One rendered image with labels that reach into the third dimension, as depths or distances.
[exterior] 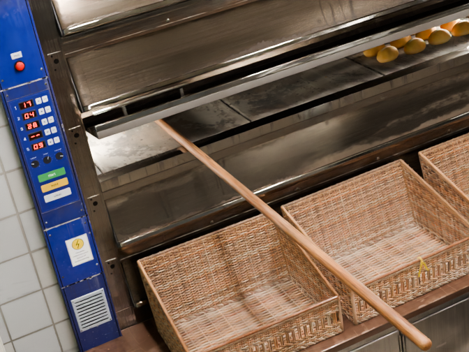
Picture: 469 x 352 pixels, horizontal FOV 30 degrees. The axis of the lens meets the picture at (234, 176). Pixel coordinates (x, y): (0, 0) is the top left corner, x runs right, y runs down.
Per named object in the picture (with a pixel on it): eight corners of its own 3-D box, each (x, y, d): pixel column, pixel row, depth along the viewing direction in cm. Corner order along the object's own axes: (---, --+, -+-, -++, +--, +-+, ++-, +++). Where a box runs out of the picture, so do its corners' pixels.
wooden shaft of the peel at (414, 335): (434, 349, 197) (433, 339, 195) (423, 355, 196) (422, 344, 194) (157, 117, 338) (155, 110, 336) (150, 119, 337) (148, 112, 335)
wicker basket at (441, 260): (287, 265, 342) (277, 204, 329) (406, 216, 360) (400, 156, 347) (354, 328, 301) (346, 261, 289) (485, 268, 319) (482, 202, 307)
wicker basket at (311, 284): (149, 321, 324) (133, 259, 312) (283, 267, 341) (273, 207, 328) (197, 397, 284) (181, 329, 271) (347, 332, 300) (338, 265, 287)
